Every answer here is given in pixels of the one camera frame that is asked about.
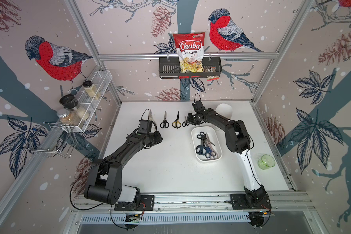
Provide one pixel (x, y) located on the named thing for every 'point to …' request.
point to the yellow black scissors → (177, 124)
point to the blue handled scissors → (203, 149)
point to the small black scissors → (185, 122)
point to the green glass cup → (266, 162)
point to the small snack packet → (212, 77)
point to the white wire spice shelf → (100, 81)
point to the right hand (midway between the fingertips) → (185, 120)
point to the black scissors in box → (202, 135)
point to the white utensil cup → (224, 110)
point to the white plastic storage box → (213, 133)
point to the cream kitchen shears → (150, 116)
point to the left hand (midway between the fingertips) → (163, 135)
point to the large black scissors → (165, 123)
